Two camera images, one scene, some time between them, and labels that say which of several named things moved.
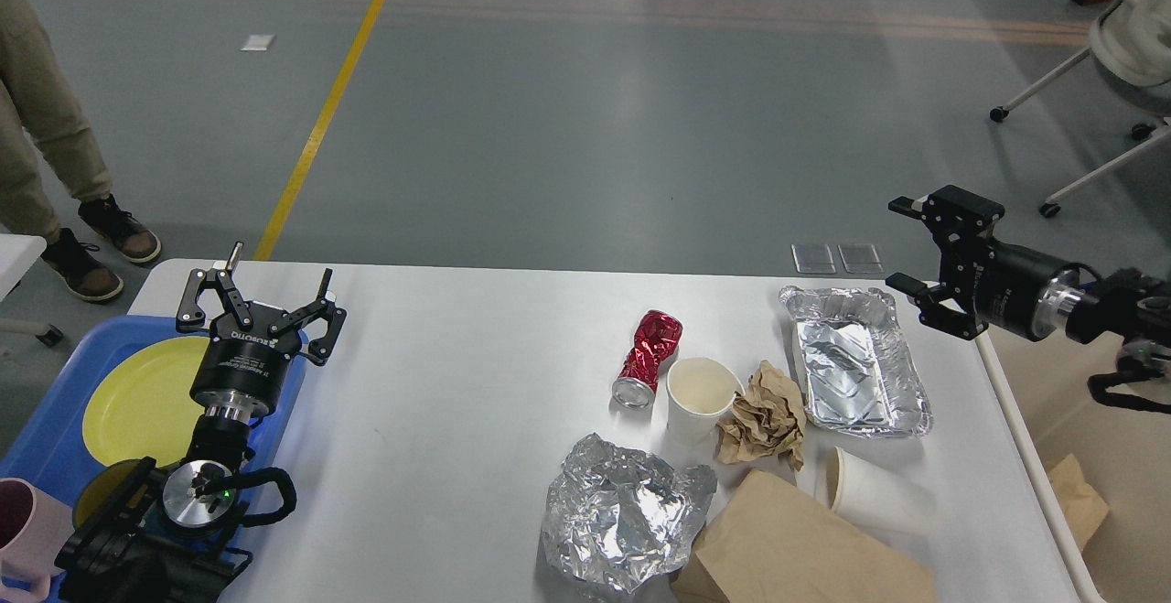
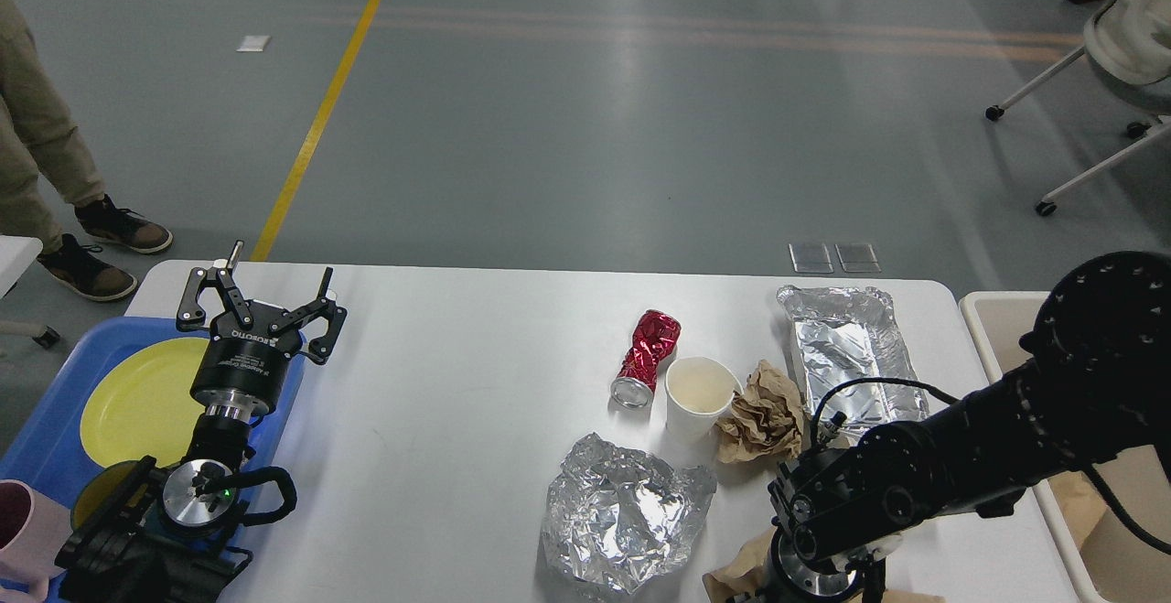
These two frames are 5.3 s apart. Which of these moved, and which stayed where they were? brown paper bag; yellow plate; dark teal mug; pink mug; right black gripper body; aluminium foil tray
Moved: right black gripper body; brown paper bag
Stayed: dark teal mug; aluminium foil tray; yellow plate; pink mug
